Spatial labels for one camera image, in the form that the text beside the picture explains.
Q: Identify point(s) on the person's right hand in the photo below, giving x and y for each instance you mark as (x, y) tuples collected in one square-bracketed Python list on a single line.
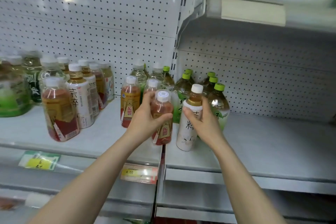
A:
[(207, 129)]

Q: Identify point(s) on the person's left hand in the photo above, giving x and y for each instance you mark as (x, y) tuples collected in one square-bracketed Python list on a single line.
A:
[(141, 122)]

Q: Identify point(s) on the person's left thumb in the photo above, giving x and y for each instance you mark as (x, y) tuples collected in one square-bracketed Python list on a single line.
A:
[(163, 118)]

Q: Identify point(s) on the person's right thumb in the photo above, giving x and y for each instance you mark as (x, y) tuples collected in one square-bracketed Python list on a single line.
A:
[(191, 116)]

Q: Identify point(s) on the person's right forearm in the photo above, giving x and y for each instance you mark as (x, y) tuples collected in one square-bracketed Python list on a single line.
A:
[(244, 184)]

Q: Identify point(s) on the person's left forearm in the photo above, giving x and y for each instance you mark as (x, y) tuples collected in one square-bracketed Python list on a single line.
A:
[(89, 179)]

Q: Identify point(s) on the group of green-capped tea bottles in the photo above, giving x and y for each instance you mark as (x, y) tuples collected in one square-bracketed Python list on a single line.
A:
[(219, 105)]

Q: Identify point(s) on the clear bottle with white cap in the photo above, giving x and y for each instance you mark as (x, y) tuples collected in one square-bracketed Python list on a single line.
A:
[(139, 74), (158, 73), (51, 70)]

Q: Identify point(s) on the white red price tag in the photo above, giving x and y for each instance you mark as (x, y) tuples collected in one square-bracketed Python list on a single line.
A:
[(139, 174)]

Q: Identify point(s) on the tea bottle, red white label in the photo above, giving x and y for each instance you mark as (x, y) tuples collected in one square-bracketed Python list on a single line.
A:
[(101, 87), (109, 82)]

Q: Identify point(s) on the grey low shelf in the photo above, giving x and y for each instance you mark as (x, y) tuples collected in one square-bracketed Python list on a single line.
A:
[(126, 210), (194, 200)]

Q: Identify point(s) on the grey metal shelf without tags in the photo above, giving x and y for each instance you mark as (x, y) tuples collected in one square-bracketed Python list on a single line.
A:
[(275, 147)]

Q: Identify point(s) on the slotted white shelf upright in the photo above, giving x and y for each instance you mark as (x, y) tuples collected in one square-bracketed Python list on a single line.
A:
[(180, 21)]

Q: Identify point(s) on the blank cream shelf label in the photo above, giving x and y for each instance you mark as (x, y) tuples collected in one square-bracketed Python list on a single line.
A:
[(252, 11)]

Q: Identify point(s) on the yellow green price tag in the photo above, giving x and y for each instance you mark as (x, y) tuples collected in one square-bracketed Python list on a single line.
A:
[(39, 161)]

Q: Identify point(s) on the dark green label bottle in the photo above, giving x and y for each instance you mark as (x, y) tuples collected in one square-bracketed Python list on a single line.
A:
[(32, 79)]

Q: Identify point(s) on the grey metal overhead shelf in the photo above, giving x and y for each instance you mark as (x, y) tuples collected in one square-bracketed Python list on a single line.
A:
[(301, 13)]

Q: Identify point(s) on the large green label bottle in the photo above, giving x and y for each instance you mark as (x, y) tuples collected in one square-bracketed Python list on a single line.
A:
[(13, 95)]

